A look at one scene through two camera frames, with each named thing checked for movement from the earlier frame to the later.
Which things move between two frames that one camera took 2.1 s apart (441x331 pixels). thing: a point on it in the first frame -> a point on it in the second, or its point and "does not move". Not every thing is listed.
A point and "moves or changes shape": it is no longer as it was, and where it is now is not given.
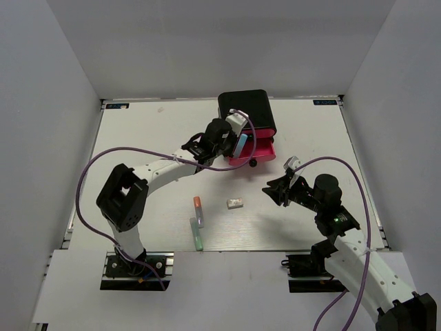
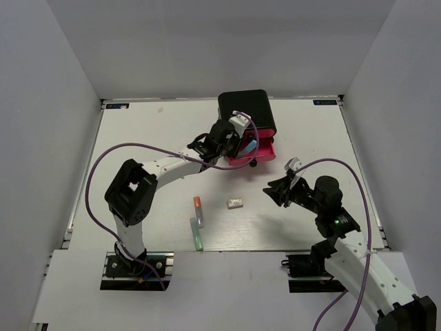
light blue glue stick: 240,145 moves or changes shape
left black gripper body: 228,148 does not move
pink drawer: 260,133 does not move
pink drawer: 264,152 does not move
